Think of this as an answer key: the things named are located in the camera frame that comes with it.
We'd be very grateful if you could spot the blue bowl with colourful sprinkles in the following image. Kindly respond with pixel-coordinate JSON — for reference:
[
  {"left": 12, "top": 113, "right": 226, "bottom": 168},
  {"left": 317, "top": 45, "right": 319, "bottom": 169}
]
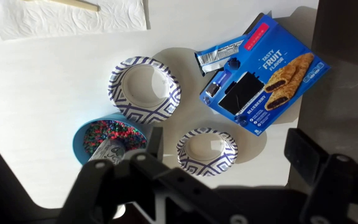
[{"left": 71, "top": 112, "right": 151, "bottom": 166}]

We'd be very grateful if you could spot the blue fruit bar box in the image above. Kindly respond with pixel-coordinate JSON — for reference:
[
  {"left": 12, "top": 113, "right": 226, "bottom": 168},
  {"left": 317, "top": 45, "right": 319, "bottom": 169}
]
[{"left": 199, "top": 11, "right": 330, "bottom": 137}]

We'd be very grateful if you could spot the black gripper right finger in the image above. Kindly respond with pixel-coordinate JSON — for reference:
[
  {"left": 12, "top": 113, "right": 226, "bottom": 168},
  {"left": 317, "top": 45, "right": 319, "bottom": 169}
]
[{"left": 283, "top": 128, "right": 358, "bottom": 224}]

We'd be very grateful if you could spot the white paper napkin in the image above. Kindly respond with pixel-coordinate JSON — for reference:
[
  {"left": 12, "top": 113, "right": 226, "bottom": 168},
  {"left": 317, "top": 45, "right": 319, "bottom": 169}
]
[{"left": 0, "top": 0, "right": 149, "bottom": 41}]

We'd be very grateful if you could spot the silver snack packet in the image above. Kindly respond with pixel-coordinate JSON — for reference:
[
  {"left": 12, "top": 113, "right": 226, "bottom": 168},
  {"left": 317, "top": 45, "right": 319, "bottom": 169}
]
[{"left": 88, "top": 138, "right": 126, "bottom": 163}]

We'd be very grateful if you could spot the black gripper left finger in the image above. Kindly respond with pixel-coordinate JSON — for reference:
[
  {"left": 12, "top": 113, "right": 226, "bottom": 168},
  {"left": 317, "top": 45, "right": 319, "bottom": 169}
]
[{"left": 59, "top": 125, "right": 214, "bottom": 224}]

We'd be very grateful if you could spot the large blue patterned paper bowl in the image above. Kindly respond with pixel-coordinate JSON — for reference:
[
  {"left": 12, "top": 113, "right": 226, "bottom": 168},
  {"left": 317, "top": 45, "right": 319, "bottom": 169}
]
[{"left": 107, "top": 54, "right": 182, "bottom": 127}]

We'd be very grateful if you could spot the silver blue chocolate bar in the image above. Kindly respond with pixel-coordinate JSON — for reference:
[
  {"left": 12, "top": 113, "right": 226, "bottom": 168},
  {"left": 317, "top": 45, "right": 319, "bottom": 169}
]
[{"left": 194, "top": 35, "right": 246, "bottom": 76}]

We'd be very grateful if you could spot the cream plastic spoon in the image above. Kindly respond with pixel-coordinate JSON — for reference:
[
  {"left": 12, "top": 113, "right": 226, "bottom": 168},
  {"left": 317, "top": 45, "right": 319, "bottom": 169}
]
[{"left": 25, "top": 0, "right": 102, "bottom": 12}]

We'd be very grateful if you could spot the small blue patterned paper bowl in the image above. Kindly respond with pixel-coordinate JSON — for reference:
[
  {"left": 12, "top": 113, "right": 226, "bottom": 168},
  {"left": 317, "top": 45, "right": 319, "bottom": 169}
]
[{"left": 175, "top": 127, "right": 238, "bottom": 178}]

